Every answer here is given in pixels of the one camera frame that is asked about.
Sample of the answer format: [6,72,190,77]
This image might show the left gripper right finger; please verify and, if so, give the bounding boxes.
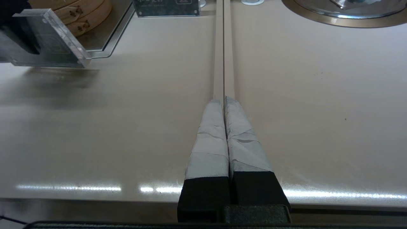
[224,96,291,207]

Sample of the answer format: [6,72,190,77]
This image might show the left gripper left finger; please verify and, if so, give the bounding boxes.
[177,99,230,223]

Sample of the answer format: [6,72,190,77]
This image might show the steel hinged lid black knob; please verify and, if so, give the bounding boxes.
[294,0,407,18]

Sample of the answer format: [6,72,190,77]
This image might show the steel steamer tray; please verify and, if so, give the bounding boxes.
[76,0,135,59]

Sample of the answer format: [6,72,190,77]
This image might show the stacked bamboo steamer baskets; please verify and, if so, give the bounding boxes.
[28,0,112,37]

